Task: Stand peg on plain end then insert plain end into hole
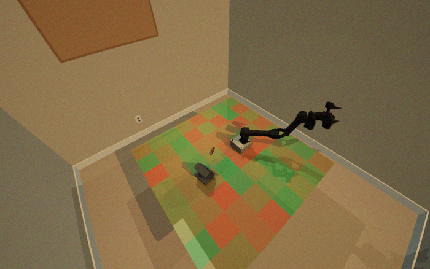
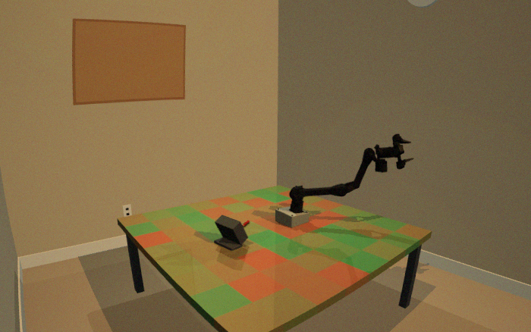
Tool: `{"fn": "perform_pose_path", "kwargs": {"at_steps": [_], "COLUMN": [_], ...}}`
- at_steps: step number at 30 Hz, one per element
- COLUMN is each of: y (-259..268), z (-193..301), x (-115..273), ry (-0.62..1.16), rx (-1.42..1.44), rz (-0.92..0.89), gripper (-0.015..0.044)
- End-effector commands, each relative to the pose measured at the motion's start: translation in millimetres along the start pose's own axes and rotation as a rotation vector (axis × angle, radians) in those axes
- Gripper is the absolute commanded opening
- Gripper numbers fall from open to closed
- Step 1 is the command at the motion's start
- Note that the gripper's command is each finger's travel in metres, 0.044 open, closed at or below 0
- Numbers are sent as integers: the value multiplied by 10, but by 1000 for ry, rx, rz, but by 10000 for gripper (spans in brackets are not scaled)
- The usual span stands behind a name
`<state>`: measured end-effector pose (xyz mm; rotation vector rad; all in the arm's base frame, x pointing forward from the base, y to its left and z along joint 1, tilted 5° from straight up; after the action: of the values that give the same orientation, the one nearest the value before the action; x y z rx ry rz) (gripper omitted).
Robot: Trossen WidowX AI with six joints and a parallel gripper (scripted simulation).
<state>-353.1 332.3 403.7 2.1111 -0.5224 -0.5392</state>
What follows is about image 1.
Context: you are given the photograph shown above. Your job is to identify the dark grey sloped panel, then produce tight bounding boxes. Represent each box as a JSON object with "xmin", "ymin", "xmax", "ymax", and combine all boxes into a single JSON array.
[{"xmin": 194, "ymin": 162, "xmax": 215, "ymax": 185}]

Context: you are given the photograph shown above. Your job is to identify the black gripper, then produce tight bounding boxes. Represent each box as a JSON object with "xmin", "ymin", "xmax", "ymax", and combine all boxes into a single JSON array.
[{"xmin": 318, "ymin": 102, "xmax": 342, "ymax": 129}]

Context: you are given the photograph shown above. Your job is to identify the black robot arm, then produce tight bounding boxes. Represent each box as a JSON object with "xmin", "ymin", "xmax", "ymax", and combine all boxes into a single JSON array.
[{"xmin": 239, "ymin": 111, "xmax": 335, "ymax": 144}]

